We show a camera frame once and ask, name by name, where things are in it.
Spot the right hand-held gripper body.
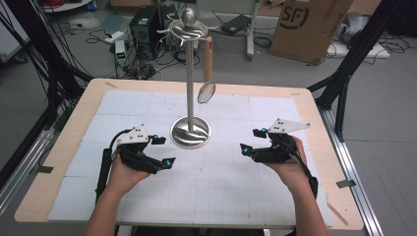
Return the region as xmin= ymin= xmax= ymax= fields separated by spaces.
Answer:
xmin=251 ymin=117 xmax=312 ymax=164

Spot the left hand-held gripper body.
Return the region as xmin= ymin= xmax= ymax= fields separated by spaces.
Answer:
xmin=115 ymin=123 xmax=165 ymax=175

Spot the steel utensil stand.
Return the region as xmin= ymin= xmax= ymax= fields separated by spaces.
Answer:
xmin=155 ymin=7 xmax=219 ymax=150

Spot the wooden-handled mesh strainer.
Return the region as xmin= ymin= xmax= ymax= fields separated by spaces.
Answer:
xmin=197 ymin=35 xmax=217 ymax=105

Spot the person's left hand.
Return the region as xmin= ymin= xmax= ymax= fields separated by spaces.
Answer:
xmin=105 ymin=159 xmax=152 ymax=199

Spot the person's right hand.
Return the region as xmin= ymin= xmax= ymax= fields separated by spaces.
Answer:
xmin=261 ymin=135 xmax=313 ymax=195

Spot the white grid mat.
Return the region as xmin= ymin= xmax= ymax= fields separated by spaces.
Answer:
xmin=47 ymin=89 xmax=334 ymax=230

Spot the white device with green display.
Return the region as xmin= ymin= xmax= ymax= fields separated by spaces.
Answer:
xmin=113 ymin=39 xmax=128 ymax=67

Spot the black computer tower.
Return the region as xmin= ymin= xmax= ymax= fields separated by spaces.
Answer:
xmin=129 ymin=4 xmax=180 ymax=62

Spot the brown cardboard box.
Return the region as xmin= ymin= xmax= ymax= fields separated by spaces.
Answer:
xmin=268 ymin=0 xmax=355 ymax=65

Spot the black flat device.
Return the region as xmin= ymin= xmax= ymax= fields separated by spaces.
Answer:
xmin=220 ymin=13 xmax=252 ymax=35

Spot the white power strip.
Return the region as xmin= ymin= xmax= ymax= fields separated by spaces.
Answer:
xmin=103 ymin=29 xmax=125 ymax=45

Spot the white flat board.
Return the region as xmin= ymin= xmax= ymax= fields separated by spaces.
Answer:
xmin=326 ymin=40 xmax=391 ymax=60

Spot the black sleeved gripper cable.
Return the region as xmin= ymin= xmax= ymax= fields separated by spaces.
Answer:
xmin=284 ymin=139 xmax=320 ymax=200
xmin=94 ymin=128 xmax=133 ymax=204

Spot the aluminium rail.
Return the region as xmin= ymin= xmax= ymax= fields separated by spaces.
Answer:
xmin=319 ymin=107 xmax=386 ymax=236
xmin=0 ymin=127 xmax=55 ymax=214

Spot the white metal stand post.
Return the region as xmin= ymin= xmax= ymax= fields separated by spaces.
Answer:
xmin=245 ymin=0 xmax=264 ymax=62

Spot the black metal frame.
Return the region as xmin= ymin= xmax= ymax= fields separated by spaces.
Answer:
xmin=307 ymin=0 xmax=408 ymax=143
xmin=2 ymin=0 xmax=94 ymax=130

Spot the black floor cable bundle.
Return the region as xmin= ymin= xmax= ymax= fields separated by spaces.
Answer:
xmin=376 ymin=31 xmax=411 ymax=56

